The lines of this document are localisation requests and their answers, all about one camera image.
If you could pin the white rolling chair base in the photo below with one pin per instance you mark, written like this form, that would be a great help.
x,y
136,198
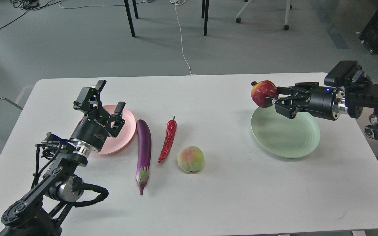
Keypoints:
x,y
288,7

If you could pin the purple eggplant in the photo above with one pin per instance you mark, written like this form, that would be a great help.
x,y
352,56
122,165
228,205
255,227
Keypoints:
x,y
144,154

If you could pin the red pomegranate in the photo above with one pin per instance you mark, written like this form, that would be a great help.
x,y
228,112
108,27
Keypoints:
x,y
261,90

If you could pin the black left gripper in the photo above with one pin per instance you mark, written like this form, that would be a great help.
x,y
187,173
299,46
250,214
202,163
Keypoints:
x,y
97,124

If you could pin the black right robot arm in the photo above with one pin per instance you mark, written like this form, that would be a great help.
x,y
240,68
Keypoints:
x,y
347,90

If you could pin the black table legs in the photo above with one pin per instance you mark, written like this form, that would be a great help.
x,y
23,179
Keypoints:
x,y
205,14
129,15

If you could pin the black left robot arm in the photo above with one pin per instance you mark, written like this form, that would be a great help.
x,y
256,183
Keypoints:
x,y
56,189

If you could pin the black table legs right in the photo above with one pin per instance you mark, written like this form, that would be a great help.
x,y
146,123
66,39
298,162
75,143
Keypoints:
x,y
205,14

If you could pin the peach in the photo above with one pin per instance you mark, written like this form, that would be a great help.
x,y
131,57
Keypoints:
x,y
190,159

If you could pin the green plate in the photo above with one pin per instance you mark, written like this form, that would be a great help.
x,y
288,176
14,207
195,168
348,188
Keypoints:
x,y
284,137

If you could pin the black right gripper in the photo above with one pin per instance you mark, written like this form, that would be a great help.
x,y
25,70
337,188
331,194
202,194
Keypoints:
x,y
321,102

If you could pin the pink plate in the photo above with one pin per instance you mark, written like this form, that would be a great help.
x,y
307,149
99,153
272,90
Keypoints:
x,y
114,144

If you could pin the black table legs left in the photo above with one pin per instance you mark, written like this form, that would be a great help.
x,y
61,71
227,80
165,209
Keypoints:
x,y
129,15

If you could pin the red chili pepper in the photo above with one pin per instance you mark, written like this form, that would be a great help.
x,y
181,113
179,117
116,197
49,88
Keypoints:
x,y
171,130

